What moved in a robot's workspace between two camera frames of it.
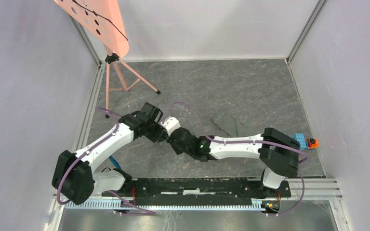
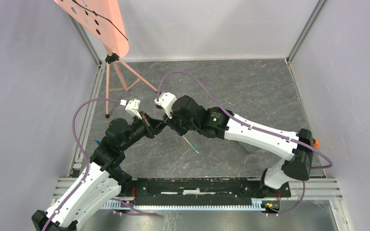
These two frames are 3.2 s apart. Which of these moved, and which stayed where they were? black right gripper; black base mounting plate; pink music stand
Moved: black right gripper
Stayed: black base mounting plate; pink music stand
